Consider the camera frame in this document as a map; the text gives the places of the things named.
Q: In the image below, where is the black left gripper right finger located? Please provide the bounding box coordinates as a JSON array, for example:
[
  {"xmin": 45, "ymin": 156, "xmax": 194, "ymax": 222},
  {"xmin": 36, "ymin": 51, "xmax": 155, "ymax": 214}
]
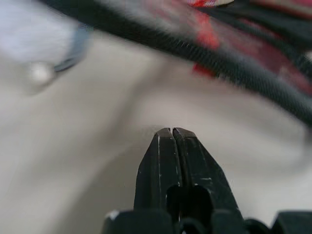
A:
[{"xmin": 172, "ymin": 127, "xmax": 245, "ymax": 220}]

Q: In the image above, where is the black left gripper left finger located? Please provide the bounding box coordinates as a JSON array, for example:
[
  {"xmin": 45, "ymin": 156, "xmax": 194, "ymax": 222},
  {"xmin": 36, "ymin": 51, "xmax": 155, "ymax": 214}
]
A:
[{"xmin": 133, "ymin": 127, "xmax": 183, "ymax": 221}]

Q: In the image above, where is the black and red paddle case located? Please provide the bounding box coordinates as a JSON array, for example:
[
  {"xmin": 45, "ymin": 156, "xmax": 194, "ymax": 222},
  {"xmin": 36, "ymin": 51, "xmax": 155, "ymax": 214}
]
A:
[{"xmin": 46, "ymin": 0, "xmax": 312, "ymax": 129}]

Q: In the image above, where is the white table tennis ball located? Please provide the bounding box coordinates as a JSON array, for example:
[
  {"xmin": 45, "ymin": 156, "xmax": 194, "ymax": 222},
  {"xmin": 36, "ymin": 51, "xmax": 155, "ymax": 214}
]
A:
[{"xmin": 28, "ymin": 61, "xmax": 53, "ymax": 85}]

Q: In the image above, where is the red table tennis paddle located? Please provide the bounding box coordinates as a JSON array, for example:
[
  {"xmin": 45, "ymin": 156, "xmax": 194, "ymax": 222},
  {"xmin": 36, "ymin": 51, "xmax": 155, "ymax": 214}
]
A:
[{"xmin": 186, "ymin": 0, "xmax": 235, "ymax": 7}]

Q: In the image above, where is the pale blue garment with button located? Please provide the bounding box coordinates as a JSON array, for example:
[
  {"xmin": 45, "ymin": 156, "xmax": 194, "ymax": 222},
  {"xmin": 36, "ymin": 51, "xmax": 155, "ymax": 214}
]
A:
[{"xmin": 0, "ymin": 0, "xmax": 90, "ymax": 73}]

